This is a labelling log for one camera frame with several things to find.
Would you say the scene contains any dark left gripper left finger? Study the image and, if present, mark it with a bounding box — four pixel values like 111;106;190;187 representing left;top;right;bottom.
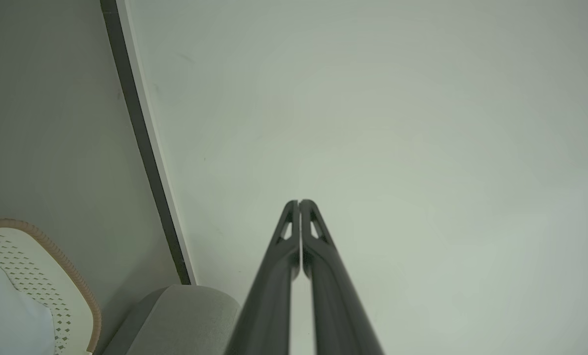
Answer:
225;200;301;355

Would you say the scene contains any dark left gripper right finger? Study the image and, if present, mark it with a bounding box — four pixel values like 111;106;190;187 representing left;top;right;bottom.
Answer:
299;199;384;355

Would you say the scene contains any white laundry basket, tan rim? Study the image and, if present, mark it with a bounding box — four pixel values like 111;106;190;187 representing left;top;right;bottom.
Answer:
0;218;102;355

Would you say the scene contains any grey fabric sofa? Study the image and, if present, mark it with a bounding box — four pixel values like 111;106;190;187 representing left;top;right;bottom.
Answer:
102;284;241;355

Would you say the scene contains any white and black baseboard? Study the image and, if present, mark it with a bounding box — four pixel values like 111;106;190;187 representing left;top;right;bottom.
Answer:
100;0;197;286

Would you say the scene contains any pale white garment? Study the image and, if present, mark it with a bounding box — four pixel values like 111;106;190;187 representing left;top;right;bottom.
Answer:
0;241;56;355

